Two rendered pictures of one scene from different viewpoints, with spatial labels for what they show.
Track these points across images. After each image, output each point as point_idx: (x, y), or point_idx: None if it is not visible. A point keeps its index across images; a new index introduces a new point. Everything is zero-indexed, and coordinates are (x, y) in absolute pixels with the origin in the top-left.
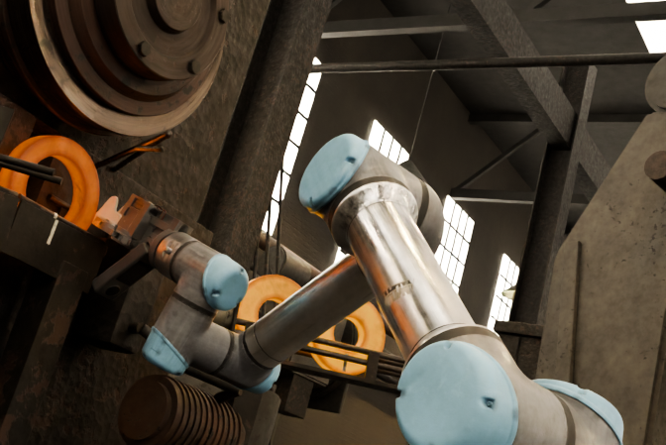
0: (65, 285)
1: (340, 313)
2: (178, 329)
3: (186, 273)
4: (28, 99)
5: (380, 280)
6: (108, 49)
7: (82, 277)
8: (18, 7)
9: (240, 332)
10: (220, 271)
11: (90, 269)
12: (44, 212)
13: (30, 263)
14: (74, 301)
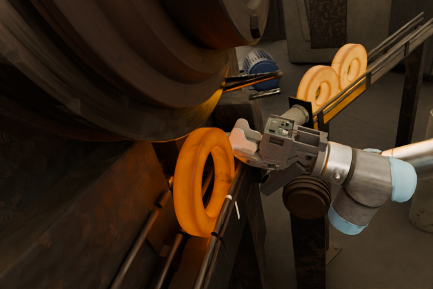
0: (250, 209)
1: None
2: (369, 219)
3: (368, 191)
4: None
5: None
6: (206, 51)
7: (252, 192)
8: (60, 112)
9: (316, 121)
10: (410, 189)
11: (250, 181)
12: (230, 214)
13: (240, 240)
14: (254, 205)
